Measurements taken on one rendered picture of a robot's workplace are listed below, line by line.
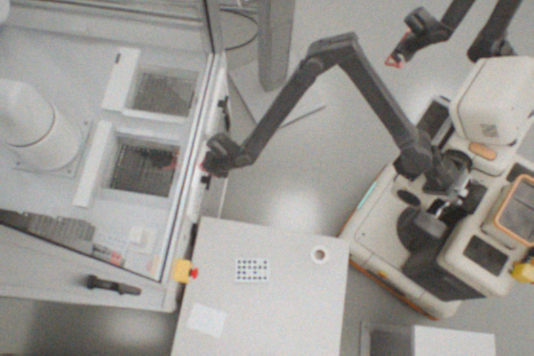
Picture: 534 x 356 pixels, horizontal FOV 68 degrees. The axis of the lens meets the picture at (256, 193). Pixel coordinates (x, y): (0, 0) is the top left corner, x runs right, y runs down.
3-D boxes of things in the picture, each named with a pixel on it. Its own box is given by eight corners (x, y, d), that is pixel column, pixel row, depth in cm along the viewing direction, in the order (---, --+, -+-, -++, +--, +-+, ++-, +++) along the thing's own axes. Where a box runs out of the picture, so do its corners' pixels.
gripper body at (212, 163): (205, 151, 135) (217, 146, 129) (228, 162, 141) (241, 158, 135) (200, 168, 133) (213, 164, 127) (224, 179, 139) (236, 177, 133)
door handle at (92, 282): (146, 287, 87) (116, 279, 69) (143, 299, 87) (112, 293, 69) (125, 283, 88) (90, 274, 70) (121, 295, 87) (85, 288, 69)
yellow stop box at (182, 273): (195, 263, 140) (192, 261, 133) (191, 283, 138) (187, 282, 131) (181, 261, 141) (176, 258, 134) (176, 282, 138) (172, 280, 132)
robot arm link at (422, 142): (444, 168, 107) (442, 155, 111) (427, 142, 103) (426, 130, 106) (412, 179, 113) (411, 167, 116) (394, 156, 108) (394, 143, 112)
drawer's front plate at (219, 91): (226, 83, 165) (224, 68, 154) (213, 146, 156) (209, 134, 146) (222, 83, 165) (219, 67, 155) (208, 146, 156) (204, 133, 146)
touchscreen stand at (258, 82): (325, 107, 253) (365, -25, 157) (262, 136, 248) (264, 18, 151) (288, 49, 267) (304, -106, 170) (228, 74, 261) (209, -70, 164)
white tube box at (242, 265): (269, 260, 148) (269, 259, 145) (268, 282, 146) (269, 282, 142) (236, 260, 148) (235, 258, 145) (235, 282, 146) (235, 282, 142)
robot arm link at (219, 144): (253, 163, 122) (259, 146, 127) (228, 136, 116) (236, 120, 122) (225, 177, 129) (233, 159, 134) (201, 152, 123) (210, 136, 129)
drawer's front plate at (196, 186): (211, 152, 156) (208, 140, 145) (195, 223, 147) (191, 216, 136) (207, 152, 156) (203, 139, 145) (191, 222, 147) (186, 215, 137)
